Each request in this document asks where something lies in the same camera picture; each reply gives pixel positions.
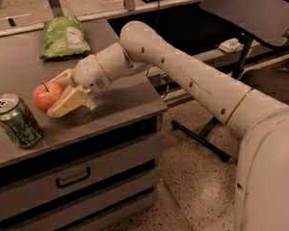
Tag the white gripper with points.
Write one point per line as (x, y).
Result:
(89, 73)

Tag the red apple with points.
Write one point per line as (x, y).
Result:
(46, 95)

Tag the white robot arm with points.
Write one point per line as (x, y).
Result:
(262, 179)

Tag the green soda can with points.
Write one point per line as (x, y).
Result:
(18, 122)

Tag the green chip bag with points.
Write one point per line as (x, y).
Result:
(63, 36)

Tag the grey drawer cabinet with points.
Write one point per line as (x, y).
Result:
(121, 142)

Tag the small white box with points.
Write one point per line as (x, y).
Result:
(230, 45)

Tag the black tilted stand table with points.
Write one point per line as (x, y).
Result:
(264, 21)

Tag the black drawer handle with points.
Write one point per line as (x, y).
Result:
(62, 183)

